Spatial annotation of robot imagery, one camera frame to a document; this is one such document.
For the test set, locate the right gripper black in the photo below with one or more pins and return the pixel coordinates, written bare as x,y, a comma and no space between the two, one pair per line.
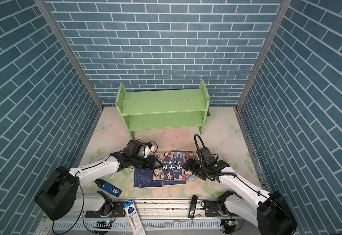
194,162

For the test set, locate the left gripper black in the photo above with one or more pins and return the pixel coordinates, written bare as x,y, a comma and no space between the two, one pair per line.
148,166

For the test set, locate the colourful illustrated book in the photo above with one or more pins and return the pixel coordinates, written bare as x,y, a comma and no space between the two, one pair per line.
173,166

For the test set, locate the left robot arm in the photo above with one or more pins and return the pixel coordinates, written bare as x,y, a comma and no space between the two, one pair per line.
62,192

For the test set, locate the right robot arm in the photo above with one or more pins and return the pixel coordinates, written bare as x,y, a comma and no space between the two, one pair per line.
269,212

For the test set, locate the dark blue book far left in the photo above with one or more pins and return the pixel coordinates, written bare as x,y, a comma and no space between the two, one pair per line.
143,178

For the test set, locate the dark blue book underneath right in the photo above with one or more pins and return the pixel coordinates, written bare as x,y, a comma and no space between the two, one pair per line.
174,182

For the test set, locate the black remote stick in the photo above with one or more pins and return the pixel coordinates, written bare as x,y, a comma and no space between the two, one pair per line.
192,207

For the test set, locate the green two-tier shelf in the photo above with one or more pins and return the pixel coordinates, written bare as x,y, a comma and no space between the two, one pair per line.
151,110

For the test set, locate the blue handheld device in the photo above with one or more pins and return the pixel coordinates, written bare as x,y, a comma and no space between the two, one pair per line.
102,184

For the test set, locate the blue white packaged box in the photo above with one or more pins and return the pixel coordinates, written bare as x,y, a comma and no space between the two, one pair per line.
133,218

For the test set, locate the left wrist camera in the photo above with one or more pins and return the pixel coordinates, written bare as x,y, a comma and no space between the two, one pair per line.
148,148

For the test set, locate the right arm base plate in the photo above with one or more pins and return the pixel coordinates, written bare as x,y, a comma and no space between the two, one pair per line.
214,208

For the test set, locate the aluminium rail frame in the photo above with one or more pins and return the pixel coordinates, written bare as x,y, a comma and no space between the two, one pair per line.
147,209

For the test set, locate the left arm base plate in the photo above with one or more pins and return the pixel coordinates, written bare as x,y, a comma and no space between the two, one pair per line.
115,209

